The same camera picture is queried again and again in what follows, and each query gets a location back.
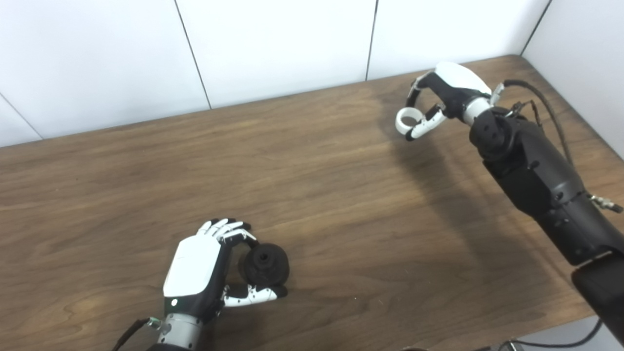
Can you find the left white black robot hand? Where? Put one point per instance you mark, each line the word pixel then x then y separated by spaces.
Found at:
pixel 190 268

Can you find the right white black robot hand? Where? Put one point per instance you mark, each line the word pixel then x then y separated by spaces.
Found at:
pixel 460 80

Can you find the round black plastic part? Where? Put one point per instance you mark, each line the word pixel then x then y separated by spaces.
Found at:
pixel 268 268

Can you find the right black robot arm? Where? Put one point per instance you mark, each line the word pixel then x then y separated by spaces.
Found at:
pixel 541 175

